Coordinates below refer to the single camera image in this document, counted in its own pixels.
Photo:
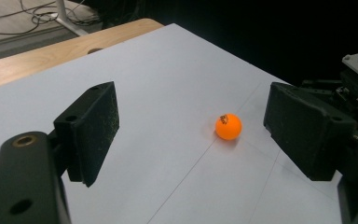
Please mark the orange table tennis ball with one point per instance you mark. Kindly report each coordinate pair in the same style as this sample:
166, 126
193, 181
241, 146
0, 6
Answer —
228, 127

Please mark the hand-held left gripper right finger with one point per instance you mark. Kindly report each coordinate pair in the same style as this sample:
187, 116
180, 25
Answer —
307, 137

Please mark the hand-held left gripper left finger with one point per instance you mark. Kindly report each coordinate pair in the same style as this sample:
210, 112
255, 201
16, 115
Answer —
88, 137

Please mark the white metal stand leg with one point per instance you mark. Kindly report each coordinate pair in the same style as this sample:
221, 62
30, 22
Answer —
62, 15

